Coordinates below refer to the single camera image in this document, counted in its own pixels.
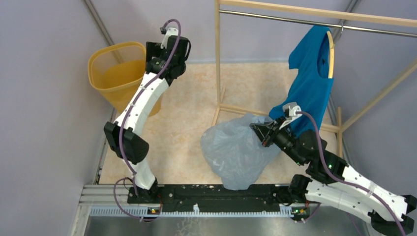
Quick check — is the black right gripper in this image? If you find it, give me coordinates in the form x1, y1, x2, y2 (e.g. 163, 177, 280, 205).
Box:
249, 116, 304, 166

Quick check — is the light blue plastic trash bag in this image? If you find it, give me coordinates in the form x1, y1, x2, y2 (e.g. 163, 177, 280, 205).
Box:
200, 114, 281, 191

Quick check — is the yellow plastic trash bin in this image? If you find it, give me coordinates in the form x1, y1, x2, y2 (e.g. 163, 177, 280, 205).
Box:
87, 41, 146, 113

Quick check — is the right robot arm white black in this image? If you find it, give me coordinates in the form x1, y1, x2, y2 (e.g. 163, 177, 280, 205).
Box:
249, 117, 417, 236

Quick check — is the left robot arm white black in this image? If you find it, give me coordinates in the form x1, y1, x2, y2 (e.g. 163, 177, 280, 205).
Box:
104, 35, 191, 203

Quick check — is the wooden clothes rack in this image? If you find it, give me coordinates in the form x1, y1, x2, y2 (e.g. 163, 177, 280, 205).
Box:
212, 0, 417, 156

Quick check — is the blue t-shirt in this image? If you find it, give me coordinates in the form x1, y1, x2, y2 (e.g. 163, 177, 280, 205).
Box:
268, 26, 333, 127

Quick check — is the wooden clothes hanger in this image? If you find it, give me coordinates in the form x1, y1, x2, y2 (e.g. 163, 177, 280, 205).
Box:
327, 21, 344, 79

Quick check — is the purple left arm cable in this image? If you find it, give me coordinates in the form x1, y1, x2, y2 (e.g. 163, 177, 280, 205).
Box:
113, 19, 182, 223

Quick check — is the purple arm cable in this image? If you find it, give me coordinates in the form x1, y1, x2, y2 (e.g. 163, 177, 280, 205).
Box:
113, 19, 182, 223
297, 111, 407, 236

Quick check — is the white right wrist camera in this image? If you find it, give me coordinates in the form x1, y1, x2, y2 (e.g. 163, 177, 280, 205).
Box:
279, 102, 302, 130

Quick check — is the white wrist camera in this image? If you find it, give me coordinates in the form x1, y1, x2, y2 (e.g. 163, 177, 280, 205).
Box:
279, 102, 302, 130
160, 27, 179, 49

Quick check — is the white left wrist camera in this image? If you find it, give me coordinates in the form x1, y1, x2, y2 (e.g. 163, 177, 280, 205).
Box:
160, 27, 179, 49

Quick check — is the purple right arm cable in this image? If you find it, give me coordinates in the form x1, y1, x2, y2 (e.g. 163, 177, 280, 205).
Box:
297, 111, 407, 236

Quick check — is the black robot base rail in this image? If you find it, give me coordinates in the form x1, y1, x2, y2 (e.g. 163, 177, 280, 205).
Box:
127, 184, 313, 213

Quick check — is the white slotted cable duct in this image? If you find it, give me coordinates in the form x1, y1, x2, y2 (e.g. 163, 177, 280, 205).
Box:
89, 204, 310, 218

